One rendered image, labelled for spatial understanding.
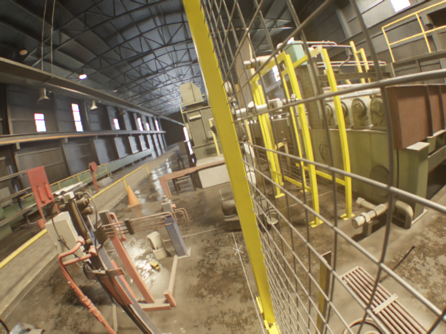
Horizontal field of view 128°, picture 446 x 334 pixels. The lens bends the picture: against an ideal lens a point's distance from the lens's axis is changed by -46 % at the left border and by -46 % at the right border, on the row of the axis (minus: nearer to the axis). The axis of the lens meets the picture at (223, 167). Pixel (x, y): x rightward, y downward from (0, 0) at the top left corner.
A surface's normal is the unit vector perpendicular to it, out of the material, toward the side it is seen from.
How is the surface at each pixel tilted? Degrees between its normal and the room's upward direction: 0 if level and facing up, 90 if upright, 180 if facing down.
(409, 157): 90
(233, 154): 90
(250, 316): 0
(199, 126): 90
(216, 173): 90
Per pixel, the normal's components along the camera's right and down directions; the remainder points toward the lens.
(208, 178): 0.10, 0.18
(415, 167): -0.96, 0.26
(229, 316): -0.25, -0.95
